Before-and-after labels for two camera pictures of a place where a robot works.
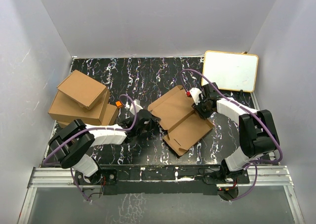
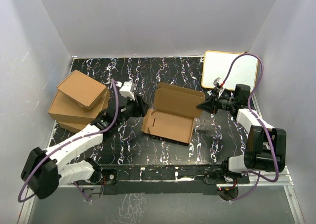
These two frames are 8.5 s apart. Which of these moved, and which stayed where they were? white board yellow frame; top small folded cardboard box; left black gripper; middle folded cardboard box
Moved: left black gripper
Stayed: middle folded cardboard box; top small folded cardboard box; white board yellow frame
